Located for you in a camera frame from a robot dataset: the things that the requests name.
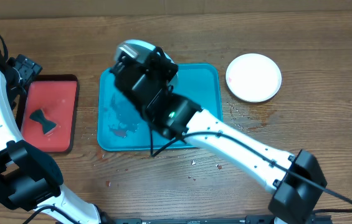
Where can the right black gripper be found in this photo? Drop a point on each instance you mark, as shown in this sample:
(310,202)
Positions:
(164,68)

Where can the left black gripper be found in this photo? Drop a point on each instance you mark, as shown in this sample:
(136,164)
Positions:
(29,68)

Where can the light blue plate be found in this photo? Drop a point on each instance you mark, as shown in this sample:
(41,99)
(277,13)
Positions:
(144,46)

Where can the dark green sponge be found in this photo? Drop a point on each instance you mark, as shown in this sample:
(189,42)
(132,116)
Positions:
(39,117)

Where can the white plate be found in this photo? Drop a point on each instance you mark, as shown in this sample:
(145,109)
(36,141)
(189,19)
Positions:
(253,78)

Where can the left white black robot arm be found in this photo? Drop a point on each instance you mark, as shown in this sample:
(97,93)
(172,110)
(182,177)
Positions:
(29,178)

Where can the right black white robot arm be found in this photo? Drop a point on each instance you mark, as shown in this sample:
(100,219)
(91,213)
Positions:
(296,182)

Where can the red tray with dark rim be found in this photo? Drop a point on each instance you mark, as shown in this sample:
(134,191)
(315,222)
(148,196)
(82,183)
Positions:
(57,97)

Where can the teal plastic tray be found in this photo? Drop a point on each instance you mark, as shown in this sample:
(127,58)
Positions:
(121,128)

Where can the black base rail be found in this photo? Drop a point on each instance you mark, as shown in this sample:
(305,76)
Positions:
(249,219)

